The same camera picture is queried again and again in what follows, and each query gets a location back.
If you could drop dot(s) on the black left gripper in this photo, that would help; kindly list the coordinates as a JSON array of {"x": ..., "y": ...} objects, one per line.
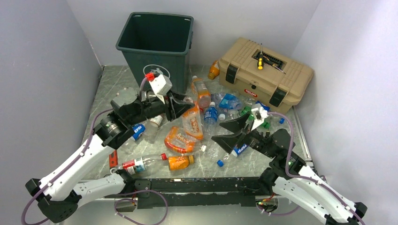
[{"x": 179, "y": 107}]

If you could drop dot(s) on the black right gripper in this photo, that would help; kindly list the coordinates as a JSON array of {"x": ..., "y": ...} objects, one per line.
[{"x": 227, "y": 142}]

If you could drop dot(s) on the orange label bottle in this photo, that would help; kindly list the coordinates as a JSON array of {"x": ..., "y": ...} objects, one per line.
[{"x": 192, "y": 121}]

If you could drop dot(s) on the blue label water bottle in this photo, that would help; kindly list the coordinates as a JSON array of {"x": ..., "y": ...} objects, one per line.
[{"x": 210, "y": 120}]

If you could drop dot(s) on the crushed large orange bottle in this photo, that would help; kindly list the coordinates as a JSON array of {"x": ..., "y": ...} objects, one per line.
[{"x": 178, "y": 141}]

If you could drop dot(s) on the small orange juice bottle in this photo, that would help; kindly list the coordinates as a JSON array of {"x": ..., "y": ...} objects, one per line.
[{"x": 180, "y": 162}]

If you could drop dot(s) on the clear bottle red cap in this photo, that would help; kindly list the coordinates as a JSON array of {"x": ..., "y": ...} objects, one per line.
[{"x": 147, "y": 163}]

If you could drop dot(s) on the pepsi bottle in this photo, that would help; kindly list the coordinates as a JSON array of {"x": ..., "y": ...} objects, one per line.
[
  {"x": 230, "y": 157},
  {"x": 138, "y": 130}
]

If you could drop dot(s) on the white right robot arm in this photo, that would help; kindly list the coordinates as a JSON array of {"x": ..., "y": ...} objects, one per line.
[{"x": 289, "y": 175}]

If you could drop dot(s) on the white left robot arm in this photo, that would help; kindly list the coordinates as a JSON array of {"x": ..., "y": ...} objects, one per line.
[{"x": 62, "y": 192}]

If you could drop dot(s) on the dark green trash bin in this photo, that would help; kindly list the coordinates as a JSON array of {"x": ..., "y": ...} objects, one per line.
[{"x": 157, "y": 42}]

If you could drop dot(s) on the tall orange drink bottle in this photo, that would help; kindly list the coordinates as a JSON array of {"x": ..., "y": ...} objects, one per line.
[{"x": 201, "y": 91}]

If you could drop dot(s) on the crushed blue label bottle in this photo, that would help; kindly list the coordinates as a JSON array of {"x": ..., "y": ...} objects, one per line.
[{"x": 227, "y": 101}]

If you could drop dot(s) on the white label green cap bottle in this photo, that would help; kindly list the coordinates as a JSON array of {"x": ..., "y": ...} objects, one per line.
[{"x": 152, "y": 128}]

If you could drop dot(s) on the green plastic bottle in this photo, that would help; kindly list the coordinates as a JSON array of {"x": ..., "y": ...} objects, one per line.
[{"x": 250, "y": 119}]

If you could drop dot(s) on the orange bottle behind toolbox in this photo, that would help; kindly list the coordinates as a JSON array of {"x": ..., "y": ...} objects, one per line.
[{"x": 214, "y": 70}]

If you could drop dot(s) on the tan plastic toolbox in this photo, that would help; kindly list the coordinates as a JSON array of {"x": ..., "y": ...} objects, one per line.
[{"x": 280, "y": 92}]

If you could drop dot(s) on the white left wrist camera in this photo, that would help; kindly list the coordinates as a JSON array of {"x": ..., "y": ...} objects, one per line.
[{"x": 160, "y": 85}]

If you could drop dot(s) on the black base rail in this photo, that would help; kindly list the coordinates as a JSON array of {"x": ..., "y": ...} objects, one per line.
[{"x": 150, "y": 193}]

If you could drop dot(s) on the yellow handled screwdriver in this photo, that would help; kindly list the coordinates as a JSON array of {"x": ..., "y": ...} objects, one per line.
[{"x": 260, "y": 64}]

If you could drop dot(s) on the red handled adjustable wrench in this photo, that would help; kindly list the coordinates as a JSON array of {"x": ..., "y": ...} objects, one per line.
[{"x": 113, "y": 159}]

